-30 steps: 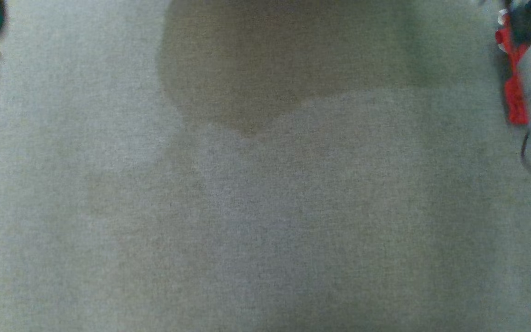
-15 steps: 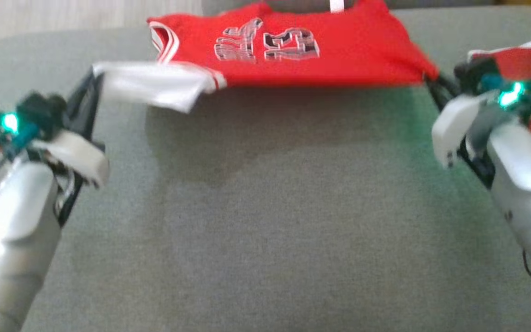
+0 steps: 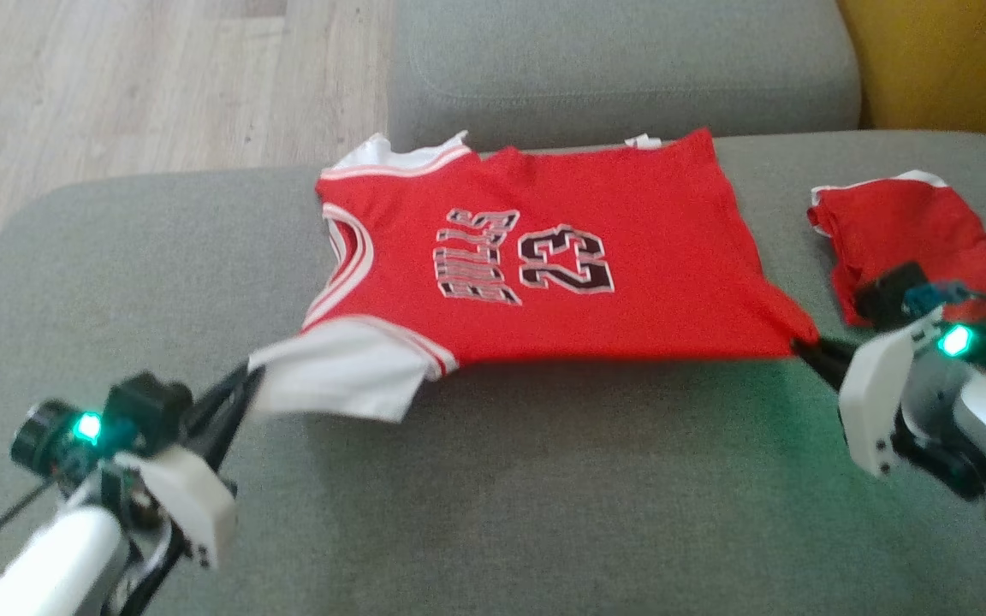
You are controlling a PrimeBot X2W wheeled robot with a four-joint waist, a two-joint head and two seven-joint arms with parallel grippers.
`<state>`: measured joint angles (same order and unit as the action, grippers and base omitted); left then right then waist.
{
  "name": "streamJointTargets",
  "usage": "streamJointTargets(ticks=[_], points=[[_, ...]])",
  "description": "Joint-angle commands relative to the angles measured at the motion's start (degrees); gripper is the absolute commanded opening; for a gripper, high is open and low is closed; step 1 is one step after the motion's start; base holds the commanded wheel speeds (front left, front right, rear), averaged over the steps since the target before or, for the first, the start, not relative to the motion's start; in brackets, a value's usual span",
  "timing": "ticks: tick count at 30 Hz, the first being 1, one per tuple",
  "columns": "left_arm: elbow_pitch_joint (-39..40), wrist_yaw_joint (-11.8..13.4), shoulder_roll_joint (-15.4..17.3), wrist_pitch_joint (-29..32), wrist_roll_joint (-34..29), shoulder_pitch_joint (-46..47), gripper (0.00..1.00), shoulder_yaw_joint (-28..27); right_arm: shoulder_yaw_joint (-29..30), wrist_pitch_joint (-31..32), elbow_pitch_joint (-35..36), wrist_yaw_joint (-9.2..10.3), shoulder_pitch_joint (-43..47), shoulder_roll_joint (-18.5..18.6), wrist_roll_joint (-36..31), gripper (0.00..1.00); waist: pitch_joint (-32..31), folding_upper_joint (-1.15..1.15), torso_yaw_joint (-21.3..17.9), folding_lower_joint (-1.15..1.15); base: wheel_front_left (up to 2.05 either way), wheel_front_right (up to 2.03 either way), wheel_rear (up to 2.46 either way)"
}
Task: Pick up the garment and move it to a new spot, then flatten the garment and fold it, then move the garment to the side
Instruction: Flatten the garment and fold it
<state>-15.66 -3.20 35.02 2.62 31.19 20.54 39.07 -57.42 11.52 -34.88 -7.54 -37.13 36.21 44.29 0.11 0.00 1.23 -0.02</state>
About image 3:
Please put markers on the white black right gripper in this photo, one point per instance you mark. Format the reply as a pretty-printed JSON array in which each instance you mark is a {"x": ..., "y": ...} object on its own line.
[{"x": 874, "y": 402}]

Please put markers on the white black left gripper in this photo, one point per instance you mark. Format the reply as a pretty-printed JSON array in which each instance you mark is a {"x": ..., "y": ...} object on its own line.
[{"x": 189, "y": 496}]

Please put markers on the grey sofa seat cushion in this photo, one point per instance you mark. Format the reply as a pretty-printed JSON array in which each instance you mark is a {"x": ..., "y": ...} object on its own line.
[{"x": 544, "y": 496}]

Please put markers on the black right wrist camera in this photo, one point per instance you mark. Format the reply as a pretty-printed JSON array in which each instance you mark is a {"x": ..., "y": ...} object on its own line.
[{"x": 887, "y": 295}]

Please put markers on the folded red garment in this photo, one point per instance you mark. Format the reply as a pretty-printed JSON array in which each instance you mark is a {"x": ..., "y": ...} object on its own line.
[{"x": 904, "y": 222}]

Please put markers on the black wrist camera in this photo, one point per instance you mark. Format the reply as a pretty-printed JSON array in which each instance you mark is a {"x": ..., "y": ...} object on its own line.
[
  {"x": 142, "y": 411},
  {"x": 887, "y": 295}
]

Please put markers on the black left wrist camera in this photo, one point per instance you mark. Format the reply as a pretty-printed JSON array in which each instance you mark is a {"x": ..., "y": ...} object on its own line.
[{"x": 142, "y": 411}]

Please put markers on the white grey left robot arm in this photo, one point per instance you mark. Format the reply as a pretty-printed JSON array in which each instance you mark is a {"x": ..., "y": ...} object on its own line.
[{"x": 56, "y": 556}]

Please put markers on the red basketball jersey white sleeves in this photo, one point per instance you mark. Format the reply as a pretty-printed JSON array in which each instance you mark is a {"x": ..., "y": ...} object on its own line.
[{"x": 630, "y": 214}]

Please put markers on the yellow sofa cushion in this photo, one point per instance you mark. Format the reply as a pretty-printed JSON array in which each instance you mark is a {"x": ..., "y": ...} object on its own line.
[{"x": 955, "y": 60}]

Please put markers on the grey sofa back cushion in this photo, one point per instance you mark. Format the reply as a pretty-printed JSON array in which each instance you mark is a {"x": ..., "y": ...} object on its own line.
[{"x": 630, "y": 68}]

